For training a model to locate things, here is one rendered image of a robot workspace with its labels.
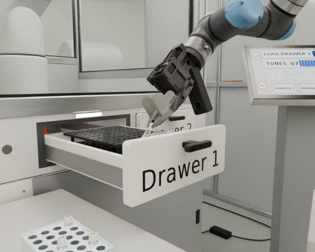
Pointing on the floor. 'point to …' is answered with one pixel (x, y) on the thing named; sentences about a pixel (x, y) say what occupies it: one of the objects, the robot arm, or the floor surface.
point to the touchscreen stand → (295, 175)
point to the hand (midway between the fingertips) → (155, 124)
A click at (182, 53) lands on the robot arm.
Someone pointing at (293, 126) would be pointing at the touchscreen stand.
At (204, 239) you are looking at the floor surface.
